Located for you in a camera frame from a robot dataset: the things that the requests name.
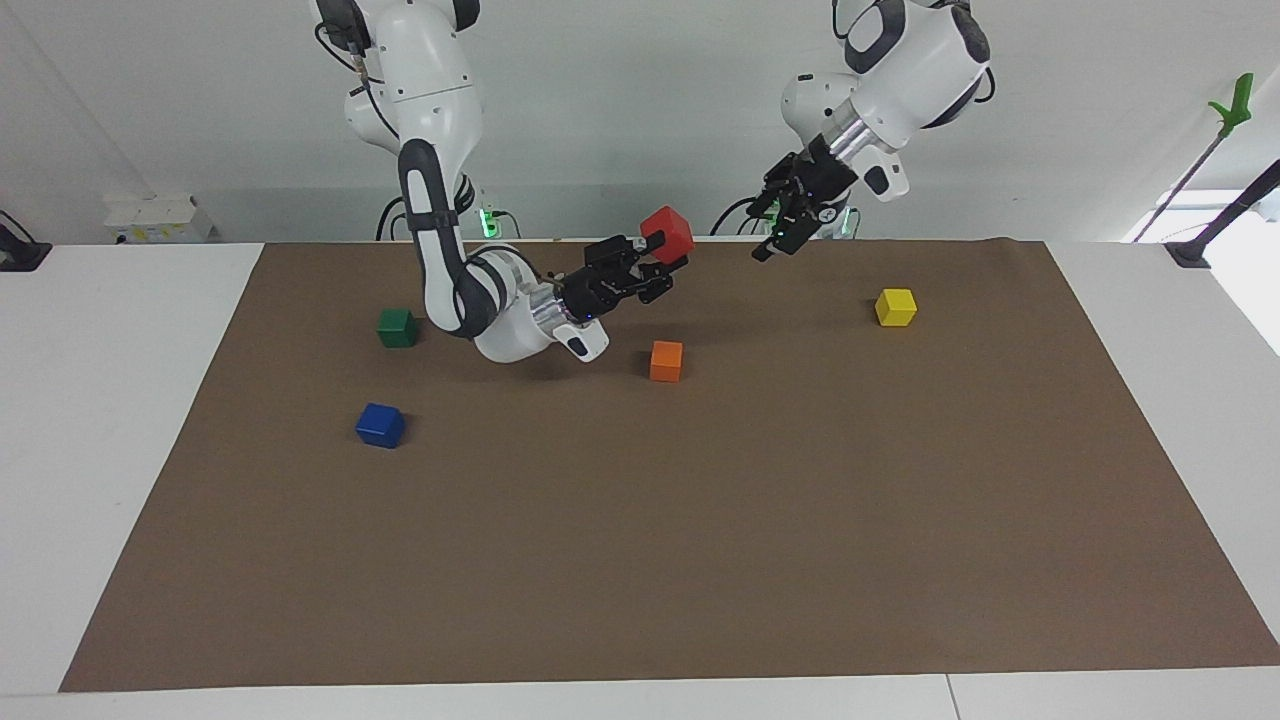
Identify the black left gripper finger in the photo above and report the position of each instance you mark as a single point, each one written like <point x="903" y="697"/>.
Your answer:
<point x="798" y="238"/>
<point x="763" y="251"/>

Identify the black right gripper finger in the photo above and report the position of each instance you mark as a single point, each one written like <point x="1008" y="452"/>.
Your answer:
<point x="664" y="280"/>
<point x="652" y="247"/>

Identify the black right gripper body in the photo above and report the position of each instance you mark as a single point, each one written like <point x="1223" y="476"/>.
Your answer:
<point x="600" y="282"/>

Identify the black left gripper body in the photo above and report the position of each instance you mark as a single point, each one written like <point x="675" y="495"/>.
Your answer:
<point x="815" y="180"/>

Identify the red wooden block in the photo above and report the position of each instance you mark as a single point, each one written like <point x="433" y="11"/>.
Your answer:
<point x="668" y="232"/>

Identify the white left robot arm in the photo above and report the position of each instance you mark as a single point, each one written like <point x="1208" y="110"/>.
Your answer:
<point x="910" y="70"/>

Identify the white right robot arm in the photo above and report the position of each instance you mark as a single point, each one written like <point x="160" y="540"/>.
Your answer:
<point x="430" y="120"/>

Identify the orange wooden block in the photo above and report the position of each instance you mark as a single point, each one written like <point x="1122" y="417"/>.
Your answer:
<point x="666" y="362"/>

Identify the yellow wooden block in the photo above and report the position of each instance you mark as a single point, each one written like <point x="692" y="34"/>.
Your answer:
<point x="896" y="307"/>

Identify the green wooden block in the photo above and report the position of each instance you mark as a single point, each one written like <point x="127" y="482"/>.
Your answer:
<point x="397" y="328"/>

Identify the blue wooden block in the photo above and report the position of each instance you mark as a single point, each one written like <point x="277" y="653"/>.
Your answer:
<point x="380" y="426"/>

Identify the brown paper table mat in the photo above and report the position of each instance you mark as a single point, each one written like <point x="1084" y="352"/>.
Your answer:
<point x="640" y="550"/>

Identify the green tipped metal rod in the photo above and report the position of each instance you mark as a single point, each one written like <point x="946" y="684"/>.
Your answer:
<point x="1195" y="160"/>

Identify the black pole stand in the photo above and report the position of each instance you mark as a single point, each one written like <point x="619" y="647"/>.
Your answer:
<point x="1225" y="215"/>

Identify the white cardboard box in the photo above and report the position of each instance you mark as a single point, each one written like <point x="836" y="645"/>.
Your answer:
<point x="158" y="218"/>

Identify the black desk clamp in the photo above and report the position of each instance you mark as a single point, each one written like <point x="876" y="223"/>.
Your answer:
<point x="20" y="250"/>

